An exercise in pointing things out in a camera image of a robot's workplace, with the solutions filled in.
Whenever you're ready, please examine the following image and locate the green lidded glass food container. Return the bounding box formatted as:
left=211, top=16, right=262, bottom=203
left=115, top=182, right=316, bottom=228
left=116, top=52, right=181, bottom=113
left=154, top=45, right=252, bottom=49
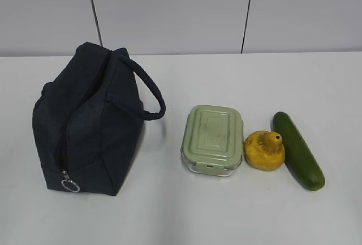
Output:
left=181, top=105, right=244, bottom=177

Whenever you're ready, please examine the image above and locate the dark navy fabric lunch bag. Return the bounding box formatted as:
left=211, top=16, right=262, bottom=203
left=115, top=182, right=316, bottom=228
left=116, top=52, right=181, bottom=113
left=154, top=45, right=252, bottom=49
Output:
left=32, top=42, right=166, bottom=196

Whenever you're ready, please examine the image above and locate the dark green cucumber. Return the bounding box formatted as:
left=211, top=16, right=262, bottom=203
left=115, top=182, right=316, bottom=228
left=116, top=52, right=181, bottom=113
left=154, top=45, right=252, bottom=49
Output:
left=272, top=111, right=325, bottom=191

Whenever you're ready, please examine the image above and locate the silver round zipper pull ring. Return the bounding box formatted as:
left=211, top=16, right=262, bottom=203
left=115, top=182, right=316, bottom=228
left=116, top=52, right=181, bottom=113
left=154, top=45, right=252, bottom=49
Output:
left=60, top=169, right=81, bottom=194

